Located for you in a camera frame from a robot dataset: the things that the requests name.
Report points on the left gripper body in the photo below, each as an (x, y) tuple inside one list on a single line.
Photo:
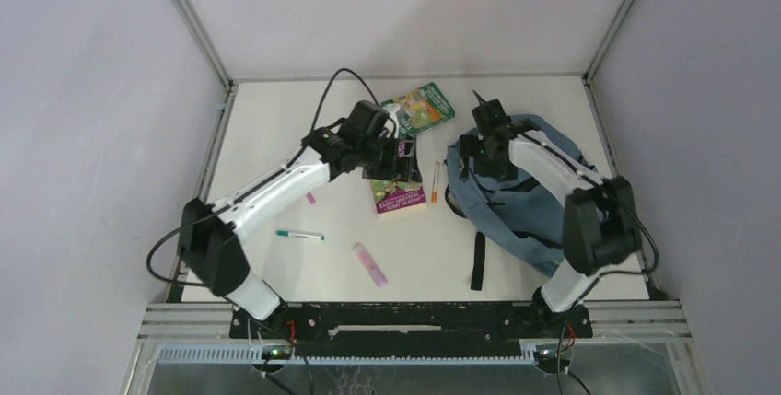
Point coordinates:
[(386, 165)]

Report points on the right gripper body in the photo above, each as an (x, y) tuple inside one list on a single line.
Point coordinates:
[(496, 167)]

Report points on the blue student backpack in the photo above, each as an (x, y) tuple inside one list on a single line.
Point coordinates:
[(519, 215)]

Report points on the purple treehouse book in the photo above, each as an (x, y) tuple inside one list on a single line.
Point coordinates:
[(394, 196)]

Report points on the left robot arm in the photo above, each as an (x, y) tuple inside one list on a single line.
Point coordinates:
[(212, 235)]

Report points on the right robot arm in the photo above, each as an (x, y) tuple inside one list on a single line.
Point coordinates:
[(601, 226)]

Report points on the orange capped white marker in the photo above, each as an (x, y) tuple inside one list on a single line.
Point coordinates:
[(434, 186)]

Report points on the green treehouse book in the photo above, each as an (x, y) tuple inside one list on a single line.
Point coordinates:
[(421, 109)]

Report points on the pink highlighter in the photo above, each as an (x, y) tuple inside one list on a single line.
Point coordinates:
[(370, 265)]

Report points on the teal capped white marker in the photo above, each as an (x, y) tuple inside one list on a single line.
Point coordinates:
[(298, 234)]

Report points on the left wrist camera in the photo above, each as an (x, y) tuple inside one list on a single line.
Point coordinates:
[(392, 127)]

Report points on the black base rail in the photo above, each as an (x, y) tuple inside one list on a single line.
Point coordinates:
[(409, 330)]

